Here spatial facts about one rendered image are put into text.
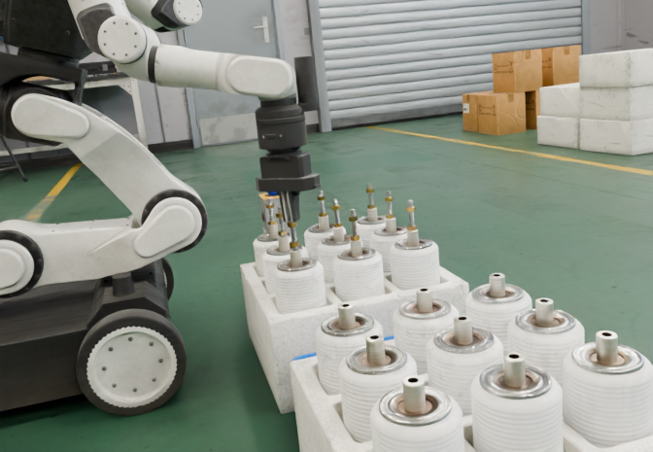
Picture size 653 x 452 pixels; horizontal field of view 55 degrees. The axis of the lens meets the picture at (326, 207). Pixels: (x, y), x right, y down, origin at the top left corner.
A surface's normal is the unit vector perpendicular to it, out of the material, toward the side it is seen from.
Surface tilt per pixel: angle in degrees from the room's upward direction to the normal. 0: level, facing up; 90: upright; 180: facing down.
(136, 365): 90
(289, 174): 90
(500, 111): 90
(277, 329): 90
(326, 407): 0
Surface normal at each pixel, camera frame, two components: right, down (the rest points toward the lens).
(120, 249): -0.10, 0.40
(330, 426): -0.10, -0.97
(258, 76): 0.00, 0.21
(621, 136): -0.94, 0.16
